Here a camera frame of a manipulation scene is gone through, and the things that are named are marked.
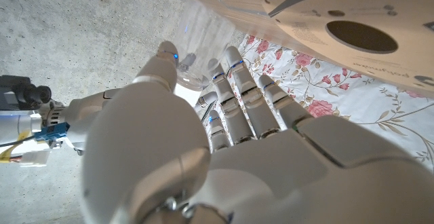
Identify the cardboard filament reel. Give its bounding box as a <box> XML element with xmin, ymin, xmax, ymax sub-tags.
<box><xmin>258</xmin><ymin>0</ymin><xmax>434</xmax><ymax>99</ymax></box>

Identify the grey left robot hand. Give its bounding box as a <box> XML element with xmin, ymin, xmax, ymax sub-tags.
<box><xmin>79</xmin><ymin>40</ymin><xmax>434</xmax><ymax>224</ymax></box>

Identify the floral backdrop cloth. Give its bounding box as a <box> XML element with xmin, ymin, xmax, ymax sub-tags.
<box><xmin>203</xmin><ymin>33</ymin><xmax>434</xmax><ymax>170</ymax></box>

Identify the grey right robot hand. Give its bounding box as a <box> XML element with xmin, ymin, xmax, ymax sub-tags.
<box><xmin>40</xmin><ymin>88</ymin><xmax>218</xmax><ymax>152</ymax></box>

